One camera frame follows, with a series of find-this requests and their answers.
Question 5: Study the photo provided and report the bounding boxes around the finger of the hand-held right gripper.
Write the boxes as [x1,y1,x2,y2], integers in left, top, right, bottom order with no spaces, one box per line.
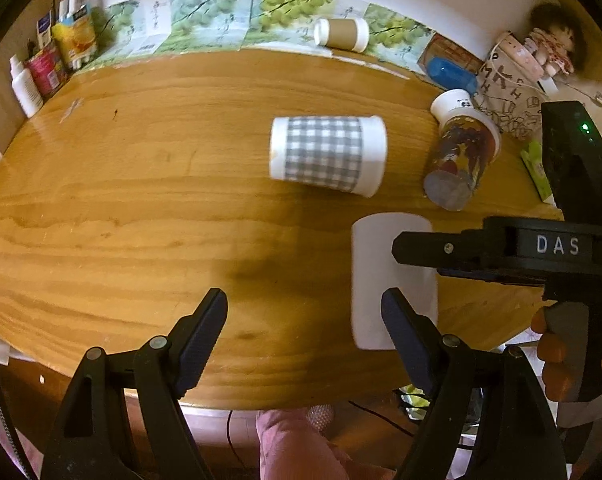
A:
[435,266,546,288]
[391,230,488,268]

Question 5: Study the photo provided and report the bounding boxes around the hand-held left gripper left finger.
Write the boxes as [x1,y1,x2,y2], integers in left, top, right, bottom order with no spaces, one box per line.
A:
[41,287,229,480]

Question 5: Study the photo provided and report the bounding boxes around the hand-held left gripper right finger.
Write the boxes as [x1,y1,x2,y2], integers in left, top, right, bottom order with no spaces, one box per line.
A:
[380,287,568,480]

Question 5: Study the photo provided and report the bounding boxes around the grey gingham white cup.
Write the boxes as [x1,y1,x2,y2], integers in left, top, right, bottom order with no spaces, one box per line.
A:
[268,115,388,198]

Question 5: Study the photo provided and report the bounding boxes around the person's right forearm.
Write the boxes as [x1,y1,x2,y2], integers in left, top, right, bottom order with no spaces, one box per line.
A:
[556,400,602,480]

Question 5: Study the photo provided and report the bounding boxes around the colourful printed cup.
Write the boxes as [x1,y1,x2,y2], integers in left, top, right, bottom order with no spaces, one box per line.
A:
[423,111,502,212]

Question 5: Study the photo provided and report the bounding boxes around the white paper cup black print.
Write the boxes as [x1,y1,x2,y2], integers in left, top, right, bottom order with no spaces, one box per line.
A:
[429,88,478,123]

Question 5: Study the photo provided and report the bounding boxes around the brown cup white ends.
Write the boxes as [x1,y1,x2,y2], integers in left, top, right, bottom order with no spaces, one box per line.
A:
[313,16,370,54]

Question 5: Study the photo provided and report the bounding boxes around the person's right hand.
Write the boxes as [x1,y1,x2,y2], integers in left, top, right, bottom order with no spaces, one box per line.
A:
[530,306,602,404]

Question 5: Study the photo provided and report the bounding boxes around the white plastic board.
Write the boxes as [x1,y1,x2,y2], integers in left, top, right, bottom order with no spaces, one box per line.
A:
[350,212,440,351]

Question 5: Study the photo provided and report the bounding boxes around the green packet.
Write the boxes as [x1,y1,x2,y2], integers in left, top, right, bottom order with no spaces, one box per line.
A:
[520,140,558,204]

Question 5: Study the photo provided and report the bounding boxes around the pink cloth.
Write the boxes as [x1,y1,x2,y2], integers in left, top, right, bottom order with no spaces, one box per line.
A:
[254,407,398,480]

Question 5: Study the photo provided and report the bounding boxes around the beige printed tote bag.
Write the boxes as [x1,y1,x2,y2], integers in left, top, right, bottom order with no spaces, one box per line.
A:
[474,49,549,142]

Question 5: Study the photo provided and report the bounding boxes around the blue plastic container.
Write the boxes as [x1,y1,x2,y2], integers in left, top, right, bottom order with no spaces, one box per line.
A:
[426,56,480,97]

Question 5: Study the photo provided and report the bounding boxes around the brown cardboard box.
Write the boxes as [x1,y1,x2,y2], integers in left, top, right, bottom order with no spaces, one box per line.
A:
[416,34,485,78]

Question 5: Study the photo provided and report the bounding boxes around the pink dotted band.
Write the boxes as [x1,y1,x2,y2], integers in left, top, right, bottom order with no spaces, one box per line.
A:
[495,31,545,80]

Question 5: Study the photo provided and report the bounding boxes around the dark-haired doll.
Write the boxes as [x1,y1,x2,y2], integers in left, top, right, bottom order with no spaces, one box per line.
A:
[527,2,590,79]

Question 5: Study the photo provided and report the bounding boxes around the row of grape print sheets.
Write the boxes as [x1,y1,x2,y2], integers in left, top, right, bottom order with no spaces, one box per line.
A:
[83,0,440,72]

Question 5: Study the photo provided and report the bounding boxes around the white plastic bottle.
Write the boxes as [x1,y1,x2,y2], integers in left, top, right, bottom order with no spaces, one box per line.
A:
[8,54,44,119]

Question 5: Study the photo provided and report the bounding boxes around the red can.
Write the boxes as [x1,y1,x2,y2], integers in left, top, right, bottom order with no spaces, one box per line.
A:
[24,42,68,101]

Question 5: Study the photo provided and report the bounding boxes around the yellow snack packet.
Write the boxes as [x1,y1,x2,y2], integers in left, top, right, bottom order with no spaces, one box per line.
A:
[50,4,100,72]

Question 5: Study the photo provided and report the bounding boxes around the blue white tube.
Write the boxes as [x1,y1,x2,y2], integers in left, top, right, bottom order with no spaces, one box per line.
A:
[34,10,58,52]

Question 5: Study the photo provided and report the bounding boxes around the black cable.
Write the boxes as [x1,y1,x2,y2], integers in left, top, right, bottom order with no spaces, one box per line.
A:
[347,399,418,439]
[225,409,263,480]

